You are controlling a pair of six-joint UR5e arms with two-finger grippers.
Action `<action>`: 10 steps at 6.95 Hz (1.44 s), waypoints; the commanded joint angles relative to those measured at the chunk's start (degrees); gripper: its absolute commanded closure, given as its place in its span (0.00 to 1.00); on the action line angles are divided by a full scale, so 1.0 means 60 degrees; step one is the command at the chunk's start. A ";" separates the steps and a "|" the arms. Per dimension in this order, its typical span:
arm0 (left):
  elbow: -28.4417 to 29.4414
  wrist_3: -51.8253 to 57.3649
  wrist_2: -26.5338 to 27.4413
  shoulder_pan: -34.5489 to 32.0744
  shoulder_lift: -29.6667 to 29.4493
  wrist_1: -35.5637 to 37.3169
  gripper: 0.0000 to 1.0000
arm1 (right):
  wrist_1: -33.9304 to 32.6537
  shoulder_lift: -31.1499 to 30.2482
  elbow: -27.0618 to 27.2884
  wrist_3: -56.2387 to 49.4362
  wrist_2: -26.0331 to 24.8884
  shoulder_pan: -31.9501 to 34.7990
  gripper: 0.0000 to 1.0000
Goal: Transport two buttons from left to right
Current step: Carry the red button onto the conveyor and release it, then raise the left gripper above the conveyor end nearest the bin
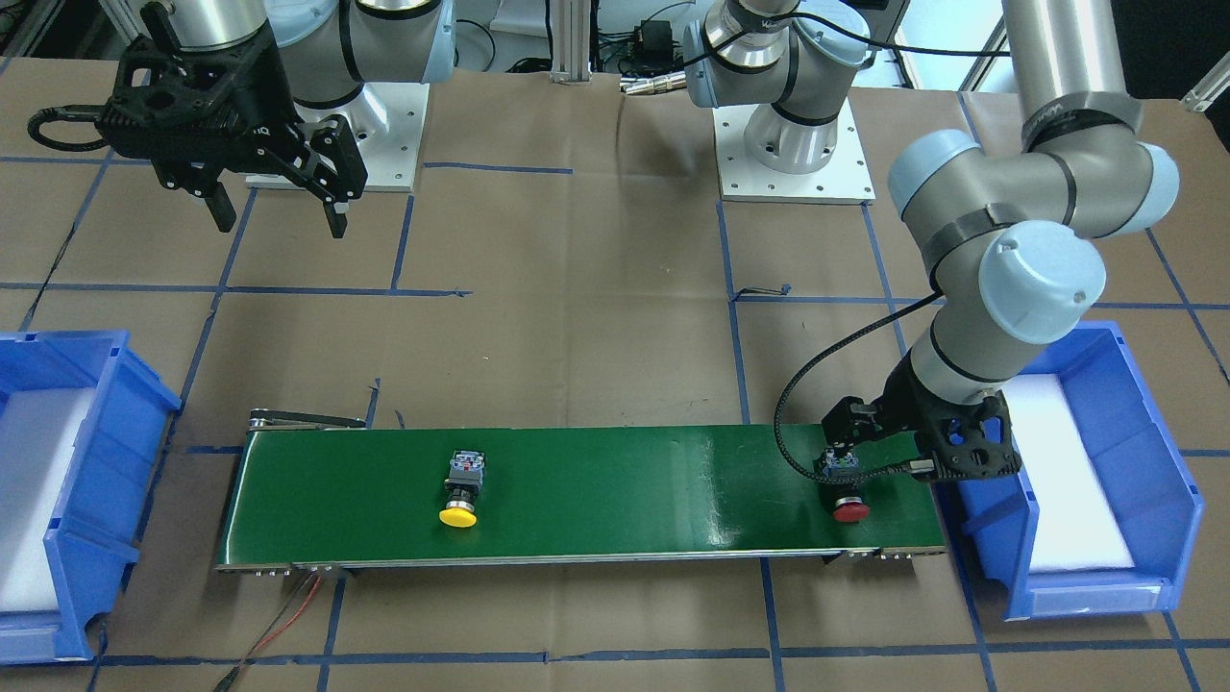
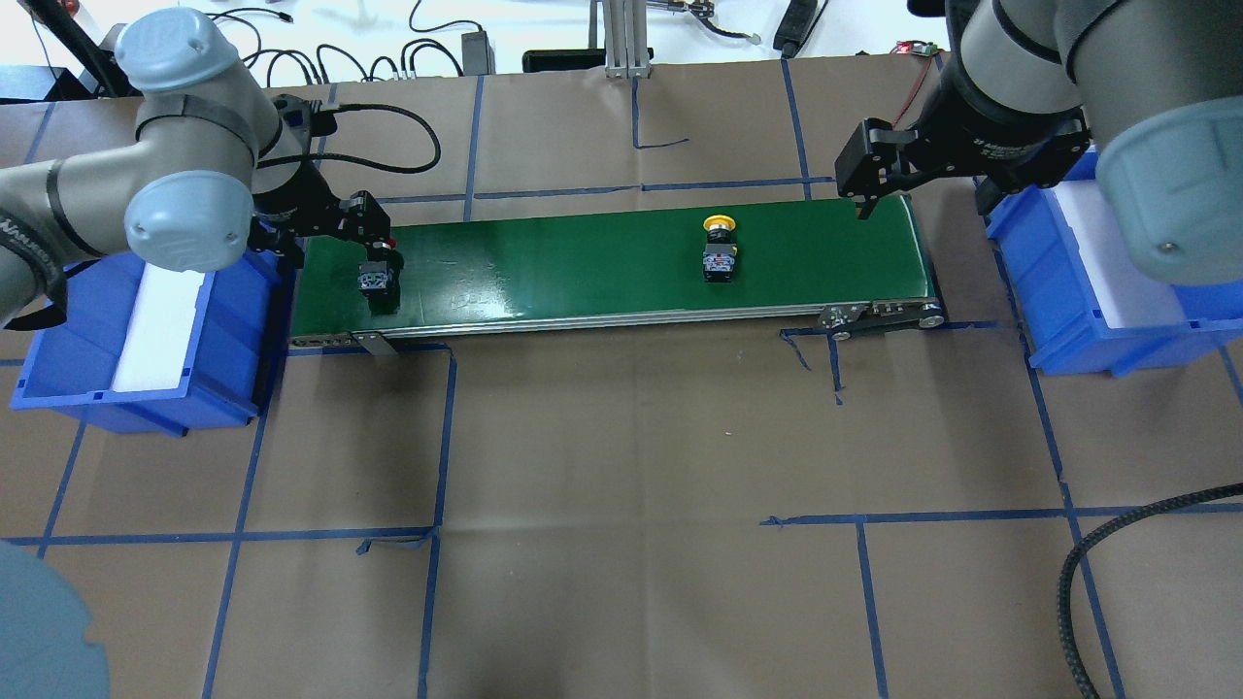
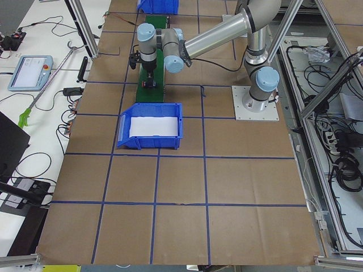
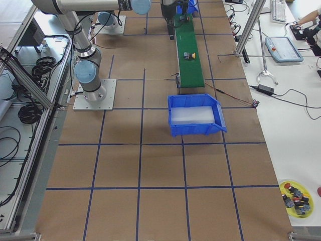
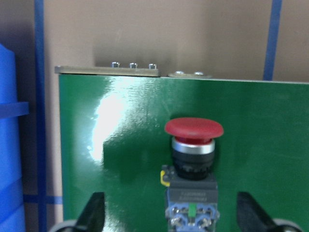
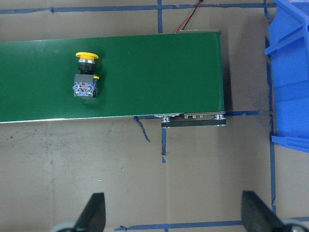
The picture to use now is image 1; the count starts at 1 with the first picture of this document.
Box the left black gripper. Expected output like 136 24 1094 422
820 358 1022 483

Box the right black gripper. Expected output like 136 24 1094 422
100 34 367 238

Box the red push button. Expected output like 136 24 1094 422
814 450 871 524

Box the yellow push button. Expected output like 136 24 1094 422
438 450 486 529

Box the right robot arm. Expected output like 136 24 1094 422
89 1 455 237

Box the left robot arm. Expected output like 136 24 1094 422
681 1 1180 483

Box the white foam pad bin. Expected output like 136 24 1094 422
1002 374 1135 574
1 388 95 613

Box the blue plastic bin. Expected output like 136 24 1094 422
958 321 1204 621
1 332 181 665

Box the green conveyor belt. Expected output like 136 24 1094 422
216 425 946 572

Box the black braided cable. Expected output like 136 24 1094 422
774 290 947 481

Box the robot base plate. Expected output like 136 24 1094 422
712 101 877 205
296 84 431 193

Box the aluminium frame post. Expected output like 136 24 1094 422
545 1 598 84

